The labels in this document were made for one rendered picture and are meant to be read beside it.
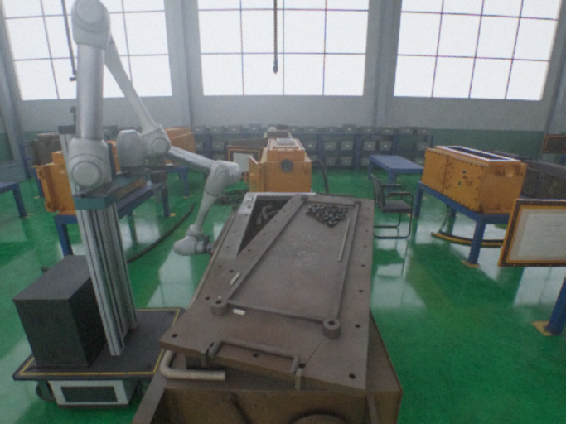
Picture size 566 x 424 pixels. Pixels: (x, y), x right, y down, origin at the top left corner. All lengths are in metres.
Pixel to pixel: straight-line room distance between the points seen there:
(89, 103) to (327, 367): 1.31
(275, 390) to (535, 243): 2.55
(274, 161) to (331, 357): 3.17
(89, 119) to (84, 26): 0.35
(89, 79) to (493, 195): 4.23
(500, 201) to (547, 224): 1.67
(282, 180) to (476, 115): 9.22
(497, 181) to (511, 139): 8.44
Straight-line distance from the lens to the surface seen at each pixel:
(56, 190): 4.60
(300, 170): 3.69
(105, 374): 2.34
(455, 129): 11.75
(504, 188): 4.59
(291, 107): 10.21
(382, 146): 9.75
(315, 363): 0.69
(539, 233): 3.02
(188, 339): 0.77
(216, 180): 1.85
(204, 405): 0.88
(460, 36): 11.91
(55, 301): 2.18
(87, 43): 1.53
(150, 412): 0.83
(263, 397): 0.84
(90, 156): 1.48
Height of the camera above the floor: 1.86
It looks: 19 degrees down
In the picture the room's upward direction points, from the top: straight up
